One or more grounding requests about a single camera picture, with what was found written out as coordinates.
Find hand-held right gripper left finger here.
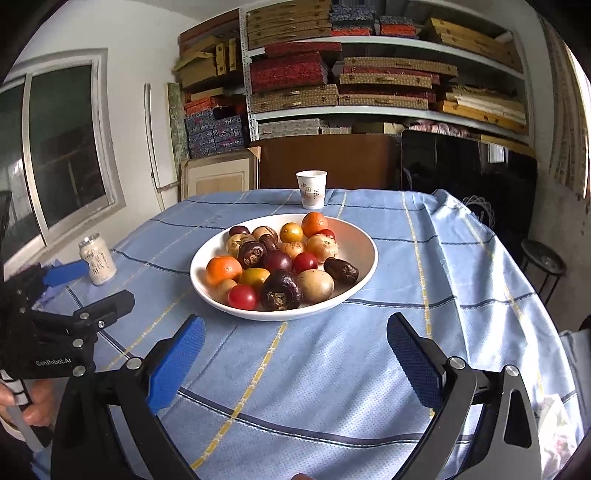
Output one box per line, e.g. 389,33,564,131
50,314,207,480

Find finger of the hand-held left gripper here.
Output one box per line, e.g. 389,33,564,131
28,290,136,346
4,260,89,310

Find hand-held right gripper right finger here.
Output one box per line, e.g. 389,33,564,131
387,313,543,480

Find small tan passion fruit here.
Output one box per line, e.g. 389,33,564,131
215,279,238,305

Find orange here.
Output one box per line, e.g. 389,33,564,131
205,256,243,286
301,212,329,238

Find dark purple mangosteen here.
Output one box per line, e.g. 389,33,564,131
260,270,304,311

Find white shallow plate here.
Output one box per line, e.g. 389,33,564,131
189,213,379,321

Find orange-yellow passion fruit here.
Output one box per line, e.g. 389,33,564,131
306,233,339,264

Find person's left hand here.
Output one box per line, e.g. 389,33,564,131
0,381,62,429

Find white drink can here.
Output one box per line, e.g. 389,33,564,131
78,234,117,286

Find crumpled white tissue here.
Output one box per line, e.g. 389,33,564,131
536,392,578,467

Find grey cloth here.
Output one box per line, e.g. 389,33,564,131
558,328,591,402

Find black round stool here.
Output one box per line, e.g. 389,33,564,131
521,239,567,305

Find green marbled board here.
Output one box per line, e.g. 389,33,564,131
167,82,190,162

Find stack of blue patterned boxes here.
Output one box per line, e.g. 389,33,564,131
184,104,245,160

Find white paper cup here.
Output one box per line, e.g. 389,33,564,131
295,170,328,210

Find large black panel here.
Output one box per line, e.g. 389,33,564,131
399,129,539,268

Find brown board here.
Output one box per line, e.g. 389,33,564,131
249,134,402,191

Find pile of tan cardboard boxes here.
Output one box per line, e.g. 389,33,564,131
173,9,245,107

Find white metal shelf rack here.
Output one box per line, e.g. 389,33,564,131
240,0,536,148

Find bright window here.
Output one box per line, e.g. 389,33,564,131
561,37,591,199

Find sliding window with grey frame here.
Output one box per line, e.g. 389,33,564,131
0,48,127,278

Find wooden picture frame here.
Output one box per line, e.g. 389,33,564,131
179,148,262,201

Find white strips leaning on wall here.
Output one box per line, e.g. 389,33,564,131
144,83,178,210

